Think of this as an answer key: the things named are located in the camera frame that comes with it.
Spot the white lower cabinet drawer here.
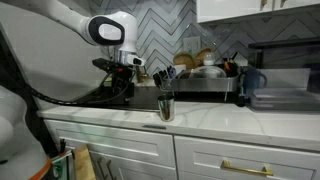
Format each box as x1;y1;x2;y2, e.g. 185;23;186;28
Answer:
174;136;320;180

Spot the clear plastic container stack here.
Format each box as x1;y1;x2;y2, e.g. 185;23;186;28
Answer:
249;68;320;113

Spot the wooden cutting board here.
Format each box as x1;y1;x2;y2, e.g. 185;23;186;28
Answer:
73;144;96;180

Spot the wooden plate in rack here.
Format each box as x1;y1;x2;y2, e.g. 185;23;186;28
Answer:
173;52;196;70

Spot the baby bottle with white cap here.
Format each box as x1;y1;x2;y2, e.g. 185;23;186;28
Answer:
203;52;216;66

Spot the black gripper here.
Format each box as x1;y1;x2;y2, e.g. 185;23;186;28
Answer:
92;58;134;104

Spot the blue pitcher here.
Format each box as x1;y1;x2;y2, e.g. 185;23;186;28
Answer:
240;67;268;98

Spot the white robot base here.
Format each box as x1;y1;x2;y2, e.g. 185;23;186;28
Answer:
0;86;51;180

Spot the stainless steel sink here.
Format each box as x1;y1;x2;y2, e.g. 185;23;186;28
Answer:
75;86;238;112

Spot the silver metal cup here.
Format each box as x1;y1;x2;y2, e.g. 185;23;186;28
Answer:
157;95;175;122

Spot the stainless steel dish rack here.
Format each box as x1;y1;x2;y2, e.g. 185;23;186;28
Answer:
161;76;239;92

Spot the clear glass bowl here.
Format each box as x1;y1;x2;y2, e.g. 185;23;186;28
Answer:
190;66;227;79

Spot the white upper cabinet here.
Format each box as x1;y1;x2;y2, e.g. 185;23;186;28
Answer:
196;0;320;23

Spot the white wall outlet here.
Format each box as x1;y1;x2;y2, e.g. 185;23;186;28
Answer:
183;36;201;55

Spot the black microwave appliance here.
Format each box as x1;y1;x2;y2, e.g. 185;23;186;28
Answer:
248;38;320;93

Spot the gold drawer handle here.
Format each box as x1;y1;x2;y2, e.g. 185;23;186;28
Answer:
221;160;273;176

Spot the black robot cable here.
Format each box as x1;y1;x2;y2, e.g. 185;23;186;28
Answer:
19;71;131;107

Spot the brass kitchen faucet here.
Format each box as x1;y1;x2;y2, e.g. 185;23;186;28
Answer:
136;66;149;83

